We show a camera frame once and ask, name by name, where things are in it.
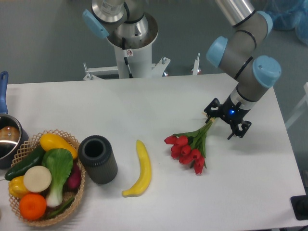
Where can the blue handled saucepan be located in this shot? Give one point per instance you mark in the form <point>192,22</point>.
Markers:
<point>12,135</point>

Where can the yellow bell pepper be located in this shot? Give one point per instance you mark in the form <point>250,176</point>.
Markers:
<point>17,187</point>

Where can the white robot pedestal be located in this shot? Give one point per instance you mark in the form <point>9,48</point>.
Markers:
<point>132,34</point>

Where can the green chili pepper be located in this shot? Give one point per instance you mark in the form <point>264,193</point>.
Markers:
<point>61,209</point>

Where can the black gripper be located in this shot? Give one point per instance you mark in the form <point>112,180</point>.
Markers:
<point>231,114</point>

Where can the orange fruit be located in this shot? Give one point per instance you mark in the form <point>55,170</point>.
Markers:
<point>32,206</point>

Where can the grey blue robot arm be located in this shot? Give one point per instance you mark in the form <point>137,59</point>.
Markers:
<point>234,56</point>

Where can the dark green cucumber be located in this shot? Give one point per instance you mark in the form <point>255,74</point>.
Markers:
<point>31,160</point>

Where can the red tulip bouquet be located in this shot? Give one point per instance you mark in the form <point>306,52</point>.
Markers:
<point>189,147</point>

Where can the green bok choy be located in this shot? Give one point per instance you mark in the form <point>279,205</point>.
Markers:
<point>59,162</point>

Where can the yellow banana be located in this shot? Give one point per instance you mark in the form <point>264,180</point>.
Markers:
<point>145,177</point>

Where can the purple sweet potato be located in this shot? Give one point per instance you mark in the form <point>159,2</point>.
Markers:
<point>74,180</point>

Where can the yellow squash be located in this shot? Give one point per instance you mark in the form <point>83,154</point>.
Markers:
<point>50,141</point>

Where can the black device at edge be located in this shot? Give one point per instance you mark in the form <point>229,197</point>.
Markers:
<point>300,206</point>

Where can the white frame at right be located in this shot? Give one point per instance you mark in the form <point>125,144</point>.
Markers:
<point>299,109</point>

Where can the woven wicker basket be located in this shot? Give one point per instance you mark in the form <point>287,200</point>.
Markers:
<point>68,195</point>

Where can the cream round radish slice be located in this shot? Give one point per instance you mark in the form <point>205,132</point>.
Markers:
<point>37,179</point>

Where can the blue plastic bag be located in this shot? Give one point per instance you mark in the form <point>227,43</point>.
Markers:
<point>290,15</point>

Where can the dark grey ribbed vase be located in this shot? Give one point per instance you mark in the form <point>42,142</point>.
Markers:
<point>96,155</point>

